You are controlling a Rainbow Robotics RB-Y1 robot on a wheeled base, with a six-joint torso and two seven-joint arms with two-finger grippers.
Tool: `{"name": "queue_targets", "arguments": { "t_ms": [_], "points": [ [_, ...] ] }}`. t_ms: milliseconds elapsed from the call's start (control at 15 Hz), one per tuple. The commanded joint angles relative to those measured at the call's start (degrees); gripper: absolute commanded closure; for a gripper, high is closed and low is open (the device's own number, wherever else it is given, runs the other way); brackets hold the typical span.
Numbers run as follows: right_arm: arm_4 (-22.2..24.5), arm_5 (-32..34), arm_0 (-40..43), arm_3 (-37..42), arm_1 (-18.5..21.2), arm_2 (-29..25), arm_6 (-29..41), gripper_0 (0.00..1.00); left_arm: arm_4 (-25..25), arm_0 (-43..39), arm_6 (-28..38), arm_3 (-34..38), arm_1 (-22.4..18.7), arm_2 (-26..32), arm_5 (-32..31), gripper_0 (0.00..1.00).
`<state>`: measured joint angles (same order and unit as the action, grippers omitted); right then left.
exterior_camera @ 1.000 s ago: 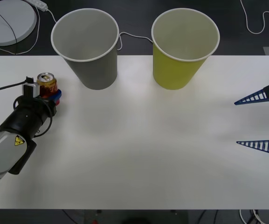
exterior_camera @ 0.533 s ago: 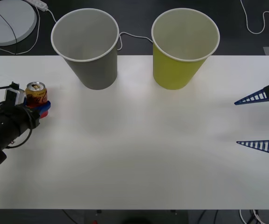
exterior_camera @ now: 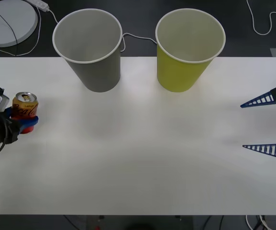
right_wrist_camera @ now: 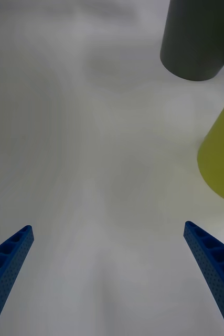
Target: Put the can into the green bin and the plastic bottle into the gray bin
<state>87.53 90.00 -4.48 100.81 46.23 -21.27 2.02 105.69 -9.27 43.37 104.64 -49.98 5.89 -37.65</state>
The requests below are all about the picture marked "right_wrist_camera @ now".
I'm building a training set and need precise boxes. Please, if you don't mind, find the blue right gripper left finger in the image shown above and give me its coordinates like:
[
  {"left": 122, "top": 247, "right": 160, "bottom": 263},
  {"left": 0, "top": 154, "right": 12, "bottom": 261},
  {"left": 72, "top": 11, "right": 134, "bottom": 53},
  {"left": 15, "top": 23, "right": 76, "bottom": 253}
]
[{"left": 0, "top": 225, "right": 35, "bottom": 336}]

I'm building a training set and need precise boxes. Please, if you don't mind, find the yellow-green plastic bin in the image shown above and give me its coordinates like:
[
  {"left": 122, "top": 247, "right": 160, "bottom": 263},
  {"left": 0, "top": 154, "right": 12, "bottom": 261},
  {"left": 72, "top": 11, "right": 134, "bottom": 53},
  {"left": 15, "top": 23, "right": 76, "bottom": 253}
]
[{"left": 197, "top": 88, "right": 224, "bottom": 205}]

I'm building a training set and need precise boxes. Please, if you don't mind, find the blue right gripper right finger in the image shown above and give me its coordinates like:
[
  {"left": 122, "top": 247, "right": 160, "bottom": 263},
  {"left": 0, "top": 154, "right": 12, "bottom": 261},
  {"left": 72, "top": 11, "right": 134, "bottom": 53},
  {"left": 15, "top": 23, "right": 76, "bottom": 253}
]
[{"left": 183, "top": 220, "right": 224, "bottom": 336}]

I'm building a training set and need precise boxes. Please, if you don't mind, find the grey plastic bin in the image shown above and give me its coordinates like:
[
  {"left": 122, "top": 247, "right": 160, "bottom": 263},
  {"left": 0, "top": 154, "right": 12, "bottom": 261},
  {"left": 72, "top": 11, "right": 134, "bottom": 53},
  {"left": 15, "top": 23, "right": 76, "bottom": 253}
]
[{"left": 160, "top": 0, "right": 224, "bottom": 81}]

